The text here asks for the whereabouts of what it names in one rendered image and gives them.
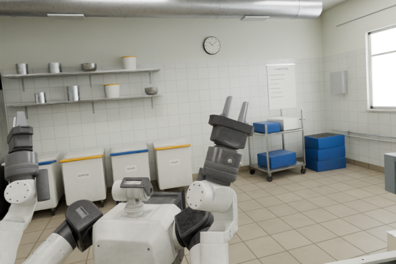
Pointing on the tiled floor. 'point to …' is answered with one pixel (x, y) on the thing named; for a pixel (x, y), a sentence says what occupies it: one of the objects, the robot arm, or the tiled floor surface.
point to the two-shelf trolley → (283, 149)
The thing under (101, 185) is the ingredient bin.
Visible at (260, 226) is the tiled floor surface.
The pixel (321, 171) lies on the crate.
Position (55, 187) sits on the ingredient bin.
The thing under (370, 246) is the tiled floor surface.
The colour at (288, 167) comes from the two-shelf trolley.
